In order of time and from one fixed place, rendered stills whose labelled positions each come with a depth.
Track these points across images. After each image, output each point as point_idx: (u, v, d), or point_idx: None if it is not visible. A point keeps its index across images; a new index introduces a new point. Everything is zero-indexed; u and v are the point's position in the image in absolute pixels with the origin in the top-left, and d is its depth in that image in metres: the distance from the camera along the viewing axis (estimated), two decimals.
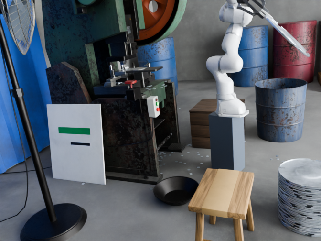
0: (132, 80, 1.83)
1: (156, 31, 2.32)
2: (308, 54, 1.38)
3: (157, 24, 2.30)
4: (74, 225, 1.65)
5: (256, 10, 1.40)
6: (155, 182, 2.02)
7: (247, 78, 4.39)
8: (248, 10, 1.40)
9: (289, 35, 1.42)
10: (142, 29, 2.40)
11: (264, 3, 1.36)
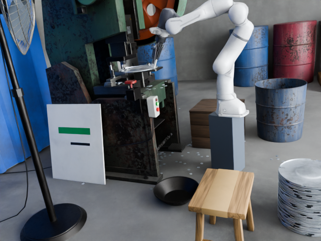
0: (132, 80, 1.83)
1: (151, 35, 2.35)
2: (122, 72, 2.05)
3: None
4: (74, 225, 1.65)
5: None
6: (155, 182, 2.02)
7: (247, 78, 4.39)
8: (155, 54, 1.97)
9: (140, 69, 2.08)
10: None
11: (159, 57, 2.04)
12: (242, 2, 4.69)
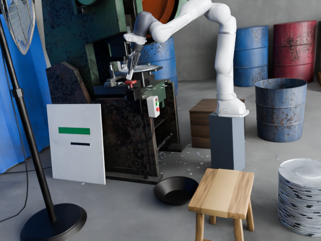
0: (132, 80, 1.83)
1: (173, 1, 2.19)
2: (153, 68, 2.04)
3: None
4: (74, 225, 1.65)
5: None
6: (155, 182, 2.02)
7: (247, 78, 4.39)
8: (132, 63, 1.73)
9: None
10: (161, 14, 2.30)
11: (135, 67, 1.81)
12: (242, 2, 4.69)
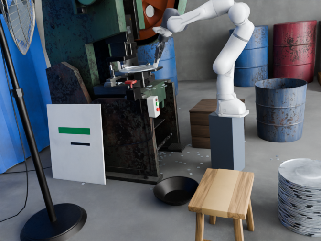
0: (132, 80, 1.83)
1: None
2: (150, 65, 2.24)
3: None
4: (74, 225, 1.65)
5: None
6: (155, 182, 2.02)
7: (247, 78, 4.39)
8: (158, 53, 1.99)
9: (134, 67, 2.18)
10: None
11: (160, 57, 2.07)
12: (242, 2, 4.69)
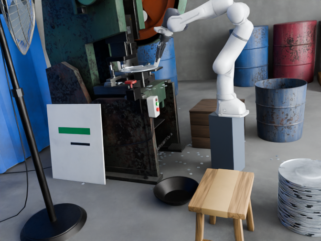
0: (132, 80, 1.83)
1: None
2: (123, 69, 2.20)
3: None
4: (74, 225, 1.65)
5: None
6: (155, 182, 2.02)
7: (247, 78, 4.39)
8: (159, 52, 2.02)
9: (132, 69, 2.10)
10: None
11: (161, 56, 2.10)
12: (242, 2, 4.69)
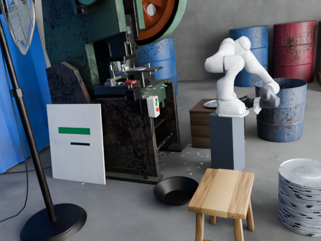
0: (132, 80, 1.83)
1: None
2: None
3: None
4: (74, 225, 1.65)
5: None
6: (155, 182, 2.02)
7: (247, 78, 4.39)
8: None
9: (213, 103, 2.53)
10: None
11: None
12: (242, 2, 4.69)
